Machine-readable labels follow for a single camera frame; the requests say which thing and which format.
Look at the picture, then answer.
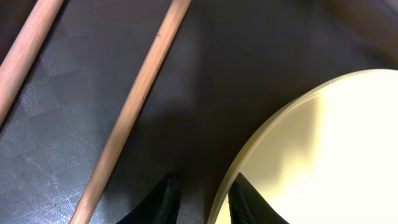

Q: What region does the dark brown serving tray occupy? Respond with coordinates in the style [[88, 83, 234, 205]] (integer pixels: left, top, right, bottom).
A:
[[1, 0, 397, 223]]

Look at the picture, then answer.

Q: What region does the wooden chopstick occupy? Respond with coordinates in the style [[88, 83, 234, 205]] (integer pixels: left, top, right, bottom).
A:
[[70, 0, 191, 224], [1, 0, 63, 121]]

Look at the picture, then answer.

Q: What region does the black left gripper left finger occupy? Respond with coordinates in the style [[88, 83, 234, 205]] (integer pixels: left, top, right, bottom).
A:
[[117, 174, 182, 224]]

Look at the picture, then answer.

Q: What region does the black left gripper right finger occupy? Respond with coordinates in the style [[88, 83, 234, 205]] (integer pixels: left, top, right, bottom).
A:
[[228, 173, 288, 224]]

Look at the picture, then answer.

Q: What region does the yellow round plate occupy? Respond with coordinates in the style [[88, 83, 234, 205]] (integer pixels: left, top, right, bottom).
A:
[[208, 69, 397, 223]]

